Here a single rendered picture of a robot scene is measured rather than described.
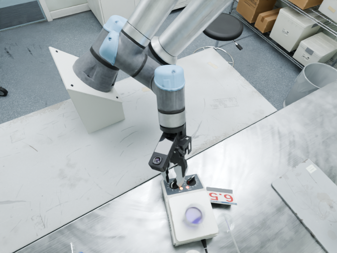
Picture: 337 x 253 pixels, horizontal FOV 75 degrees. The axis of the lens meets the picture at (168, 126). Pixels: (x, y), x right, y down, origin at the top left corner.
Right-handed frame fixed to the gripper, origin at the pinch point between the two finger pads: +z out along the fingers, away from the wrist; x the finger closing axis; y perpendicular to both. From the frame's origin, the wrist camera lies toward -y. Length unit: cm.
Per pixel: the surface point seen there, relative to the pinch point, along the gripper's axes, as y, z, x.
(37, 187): -19.9, 1.4, 40.0
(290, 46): 233, -7, -17
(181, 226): -9.7, 4.7, -7.8
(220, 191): 10.6, 7.3, -12.5
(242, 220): 6.7, 12.7, -21.3
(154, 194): -1.7, 6.1, 6.3
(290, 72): 230, 19, -22
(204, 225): -6.1, 5.2, -13.1
